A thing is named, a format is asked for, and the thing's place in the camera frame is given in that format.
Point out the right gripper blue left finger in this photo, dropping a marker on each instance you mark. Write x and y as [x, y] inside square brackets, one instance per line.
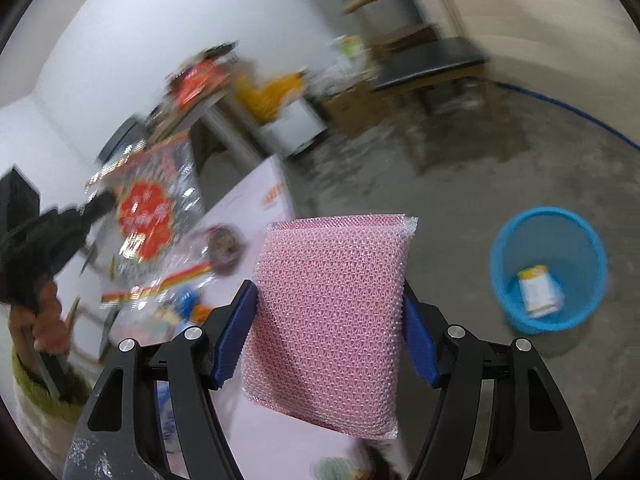
[227, 330]

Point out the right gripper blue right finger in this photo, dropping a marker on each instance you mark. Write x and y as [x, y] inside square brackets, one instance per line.
[422, 331]

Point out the pink mesh sponge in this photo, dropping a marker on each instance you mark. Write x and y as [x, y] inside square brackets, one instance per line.
[324, 344]

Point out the yellow white box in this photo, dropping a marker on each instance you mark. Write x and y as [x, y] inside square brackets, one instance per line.
[541, 294]

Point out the left forearm fuzzy sleeve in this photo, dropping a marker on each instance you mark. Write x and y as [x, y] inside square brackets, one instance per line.
[47, 424]

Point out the left hand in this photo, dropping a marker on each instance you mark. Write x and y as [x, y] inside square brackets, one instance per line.
[44, 331]

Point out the blue snack wrapper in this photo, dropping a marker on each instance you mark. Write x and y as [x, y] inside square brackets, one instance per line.
[179, 304]

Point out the clear red snack bag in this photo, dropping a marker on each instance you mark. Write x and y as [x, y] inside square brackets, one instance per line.
[150, 241]

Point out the grey rice cooker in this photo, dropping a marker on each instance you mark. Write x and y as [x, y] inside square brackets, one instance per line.
[131, 132]

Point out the blue plastic waste basket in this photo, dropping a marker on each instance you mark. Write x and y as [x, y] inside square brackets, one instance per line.
[575, 257]

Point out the orange plastic bag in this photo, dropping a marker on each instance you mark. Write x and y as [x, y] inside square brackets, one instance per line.
[199, 76]

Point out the long wooden side table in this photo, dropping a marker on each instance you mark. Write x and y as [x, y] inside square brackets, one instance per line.
[227, 122]

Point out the yellow plastic bag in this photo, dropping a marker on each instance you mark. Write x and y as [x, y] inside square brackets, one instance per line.
[264, 103]

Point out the cardboard box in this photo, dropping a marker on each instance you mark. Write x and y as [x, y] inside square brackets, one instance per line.
[355, 110]

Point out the wooden chair black seat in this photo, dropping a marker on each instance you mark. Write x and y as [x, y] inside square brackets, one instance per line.
[419, 65]

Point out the white quilted mattress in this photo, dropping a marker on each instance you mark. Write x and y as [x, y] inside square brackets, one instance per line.
[584, 53]

